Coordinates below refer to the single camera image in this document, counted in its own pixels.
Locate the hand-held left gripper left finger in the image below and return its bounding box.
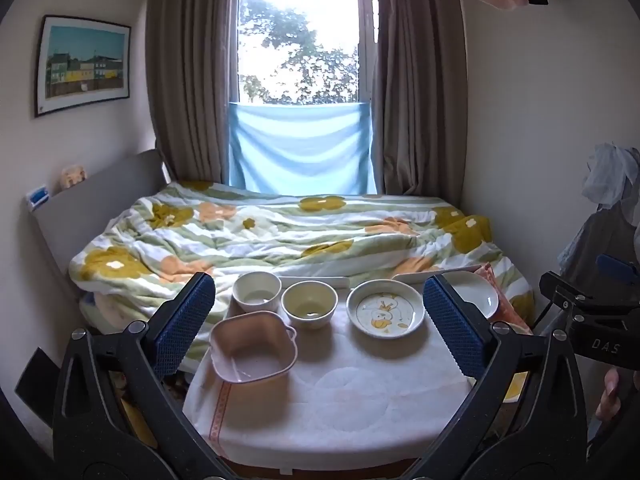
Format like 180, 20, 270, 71
52, 271, 236, 480

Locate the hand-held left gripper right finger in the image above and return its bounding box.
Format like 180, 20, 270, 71
400, 274, 591, 480

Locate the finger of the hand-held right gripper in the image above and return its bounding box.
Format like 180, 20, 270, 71
596, 253, 640, 286
539, 270, 640, 322

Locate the plain white round plate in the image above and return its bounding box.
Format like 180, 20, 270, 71
440, 270, 500, 320

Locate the duck print plate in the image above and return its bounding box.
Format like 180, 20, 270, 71
346, 281, 426, 338

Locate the pink square bowl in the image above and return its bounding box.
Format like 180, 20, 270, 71
209, 310, 299, 385

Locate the small white bowl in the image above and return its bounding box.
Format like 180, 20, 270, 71
232, 271, 282, 313

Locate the cream round bowl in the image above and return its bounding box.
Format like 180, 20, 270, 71
281, 281, 337, 331

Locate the person's right hand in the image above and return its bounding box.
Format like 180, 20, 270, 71
597, 367, 624, 424

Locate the dark grey garment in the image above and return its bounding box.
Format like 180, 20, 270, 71
557, 200, 640, 291

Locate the orange patterned cloth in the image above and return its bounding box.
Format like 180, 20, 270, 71
475, 265, 533, 336

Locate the long white rectangular plate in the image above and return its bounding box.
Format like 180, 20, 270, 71
391, 263, 483, 283

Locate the light grey-blue garment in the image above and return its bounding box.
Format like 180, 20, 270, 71
580, 142, 640, 208

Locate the floral striped blanket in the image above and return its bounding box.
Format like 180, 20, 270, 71
69, 180, 533, 336

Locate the white tablecloth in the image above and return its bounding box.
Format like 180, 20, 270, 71
182, 280, 481, 466

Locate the grey bed headboard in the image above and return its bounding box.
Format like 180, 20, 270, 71
22, 149, 173, 306

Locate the black flat panel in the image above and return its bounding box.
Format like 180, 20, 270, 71
14, 347, 63, 416

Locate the small beige figurine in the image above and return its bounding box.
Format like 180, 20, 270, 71
61, 164, 88, 191

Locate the light blue cloth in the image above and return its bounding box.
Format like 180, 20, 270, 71
227, 101, 378, 196

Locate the grey-brown curtain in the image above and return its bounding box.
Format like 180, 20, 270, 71
145, 0, 241, 186
370, 0, 468, 206

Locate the window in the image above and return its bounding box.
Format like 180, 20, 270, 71
232, 0, 381, 106

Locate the black cable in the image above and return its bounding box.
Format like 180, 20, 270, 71
531, 294, 556, 331

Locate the framed wall picture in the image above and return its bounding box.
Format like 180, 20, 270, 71
34, 15, 132, 118

